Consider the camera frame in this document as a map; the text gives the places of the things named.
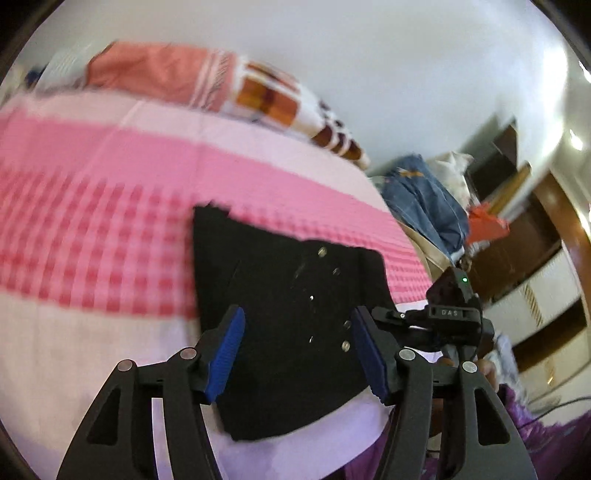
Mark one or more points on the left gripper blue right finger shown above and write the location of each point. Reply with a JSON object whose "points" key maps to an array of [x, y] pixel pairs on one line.
{"points": [[376, 350]]}

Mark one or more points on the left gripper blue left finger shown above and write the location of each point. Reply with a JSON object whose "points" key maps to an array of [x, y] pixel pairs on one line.
{"points": [[217, 349]]}

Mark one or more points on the black pants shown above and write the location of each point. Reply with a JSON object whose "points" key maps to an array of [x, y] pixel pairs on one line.
{"points": [[298, 296]]}

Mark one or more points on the purple patterned clothing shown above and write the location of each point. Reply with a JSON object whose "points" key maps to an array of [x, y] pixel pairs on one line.
{"points": [[559, 451]]}

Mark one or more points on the wooden wardrobe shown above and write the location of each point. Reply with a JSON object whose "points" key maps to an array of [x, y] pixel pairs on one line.
{"points": [[535, 281]]}

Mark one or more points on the orange cloth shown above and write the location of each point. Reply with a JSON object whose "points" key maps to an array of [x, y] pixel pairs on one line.
{"points": [[484, 226]]}

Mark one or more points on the blue jeans pile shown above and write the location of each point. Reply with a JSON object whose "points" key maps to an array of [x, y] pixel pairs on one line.
{"points": [[418, 199]]}

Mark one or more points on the white cloth pile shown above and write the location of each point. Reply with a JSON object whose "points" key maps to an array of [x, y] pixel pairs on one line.
{"points": [[450, 169]]}

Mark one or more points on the pink checkered bedsheet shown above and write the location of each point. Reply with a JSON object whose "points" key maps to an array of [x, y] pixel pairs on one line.
{"points": [[97, 193]]}

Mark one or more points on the orange checkered pillow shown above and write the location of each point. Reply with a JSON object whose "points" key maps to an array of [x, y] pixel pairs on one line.
{"points": [[223, 82]]}

